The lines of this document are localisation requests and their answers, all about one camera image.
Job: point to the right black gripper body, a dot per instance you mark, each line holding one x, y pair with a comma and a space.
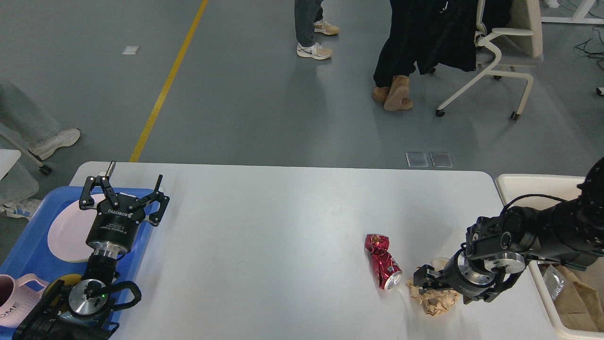
464, 277

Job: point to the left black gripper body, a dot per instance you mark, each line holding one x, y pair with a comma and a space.
116, 225

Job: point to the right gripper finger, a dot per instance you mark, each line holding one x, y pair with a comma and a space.
480, 297
427, 278

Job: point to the white paper cup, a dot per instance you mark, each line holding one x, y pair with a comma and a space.
439, 263

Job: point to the brown paper ball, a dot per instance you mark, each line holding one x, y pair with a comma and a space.
434, 302

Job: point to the pink plate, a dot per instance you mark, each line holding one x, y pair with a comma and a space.
70, 229

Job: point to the crushed red soda can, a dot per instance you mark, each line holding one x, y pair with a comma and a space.
385, 267

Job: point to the foil tray with paper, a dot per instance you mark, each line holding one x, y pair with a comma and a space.
554, 281

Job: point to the large brown paper bag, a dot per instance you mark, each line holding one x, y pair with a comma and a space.
579, 305

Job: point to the pink home mug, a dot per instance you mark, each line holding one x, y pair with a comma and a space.
17, 300

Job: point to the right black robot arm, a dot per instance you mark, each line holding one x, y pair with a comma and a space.
497, 249

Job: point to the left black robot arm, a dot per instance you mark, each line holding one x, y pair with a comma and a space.
82, 310

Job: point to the white chair at left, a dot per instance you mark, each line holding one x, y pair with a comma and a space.
19, 186

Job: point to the beige plastic bin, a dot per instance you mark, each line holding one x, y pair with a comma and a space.
511, 186

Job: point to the person in grey trousers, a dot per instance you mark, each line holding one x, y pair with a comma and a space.
18, 108

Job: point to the white office chair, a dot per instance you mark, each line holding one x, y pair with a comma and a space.
501, 51

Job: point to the person in grey jeans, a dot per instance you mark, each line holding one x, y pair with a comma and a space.
308, 20

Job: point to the person in black clothes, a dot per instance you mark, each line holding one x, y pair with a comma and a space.
423, 34

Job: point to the white desk leg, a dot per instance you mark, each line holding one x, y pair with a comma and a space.
581, 12

